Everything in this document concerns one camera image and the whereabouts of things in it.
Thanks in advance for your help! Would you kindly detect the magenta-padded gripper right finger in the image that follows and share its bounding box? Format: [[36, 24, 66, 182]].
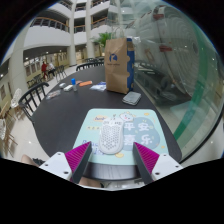
[[132, 141, 184, 185]]

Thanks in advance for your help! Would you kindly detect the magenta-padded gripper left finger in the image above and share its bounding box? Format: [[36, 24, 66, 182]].
[[39, 141, 93, 184]]

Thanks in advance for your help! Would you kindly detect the white perforated computer mouse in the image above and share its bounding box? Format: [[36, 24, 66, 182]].
[[98, 119, 125, 155]]

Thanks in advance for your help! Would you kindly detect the light teal printed mouse pad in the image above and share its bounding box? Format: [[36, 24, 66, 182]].
[[72, 108, 169, 167]]

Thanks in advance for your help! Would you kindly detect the clear packet with blue print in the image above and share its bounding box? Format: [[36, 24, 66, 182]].
[[89, 81, 108, 93]]

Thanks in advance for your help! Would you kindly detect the orange card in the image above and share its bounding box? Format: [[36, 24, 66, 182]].
[[78, 80, 93, 88]]

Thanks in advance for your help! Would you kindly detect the black slatted chair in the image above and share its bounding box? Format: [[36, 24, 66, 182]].
[[75, 61, 101, 72], [84, 57, 105, 65], [18, 81, 50, 128]]

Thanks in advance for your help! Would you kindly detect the group of black chairs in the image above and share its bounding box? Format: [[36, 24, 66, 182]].
[[26, 64, 68, 88]]

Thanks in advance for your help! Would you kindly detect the brown paper bag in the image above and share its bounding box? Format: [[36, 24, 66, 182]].
[[104, 28, 129, 95]]

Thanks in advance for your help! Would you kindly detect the person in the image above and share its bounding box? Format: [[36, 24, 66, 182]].
[[40, 61, 49, 80], [47, 62, 56, 76]]

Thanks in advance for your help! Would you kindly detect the large white ribbed machine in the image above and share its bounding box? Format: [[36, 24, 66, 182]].
[[134, 4, 201, 101]]

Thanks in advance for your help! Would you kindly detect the green potted plant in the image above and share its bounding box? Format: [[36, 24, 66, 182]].
[[92, 32, 113, 56]]

